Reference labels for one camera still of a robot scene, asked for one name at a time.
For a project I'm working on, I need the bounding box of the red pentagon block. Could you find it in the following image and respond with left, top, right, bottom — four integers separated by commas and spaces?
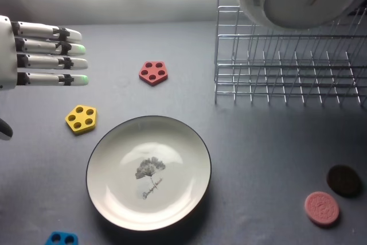
138, 61, 170, 87

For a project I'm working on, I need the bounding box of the blue pentagon block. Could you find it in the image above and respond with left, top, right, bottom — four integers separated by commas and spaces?
45, 231, 79, 245

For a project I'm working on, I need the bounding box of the metal wire dish rack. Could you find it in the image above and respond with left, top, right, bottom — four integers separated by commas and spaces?
214, 0, 367, 107

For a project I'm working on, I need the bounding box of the yellow pentagon block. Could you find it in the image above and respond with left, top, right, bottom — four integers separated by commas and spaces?
65, 105, 98, 136

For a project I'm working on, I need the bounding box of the grey table cloth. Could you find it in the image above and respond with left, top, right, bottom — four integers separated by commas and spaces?
0, 20, 367, 245

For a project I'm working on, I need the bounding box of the brown sandwich cookie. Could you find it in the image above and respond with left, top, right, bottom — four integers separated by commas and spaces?
326, 164, 362, 199

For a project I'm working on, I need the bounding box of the pink sandwich cookie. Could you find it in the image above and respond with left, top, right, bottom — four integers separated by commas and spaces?
303, 191, 341, 227

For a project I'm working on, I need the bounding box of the black-rimmed white leaf plate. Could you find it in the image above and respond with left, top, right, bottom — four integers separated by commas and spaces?
85, 115, 213, 231

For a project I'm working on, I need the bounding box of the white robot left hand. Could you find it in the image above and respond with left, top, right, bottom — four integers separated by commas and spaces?
0, 15, 89, 142

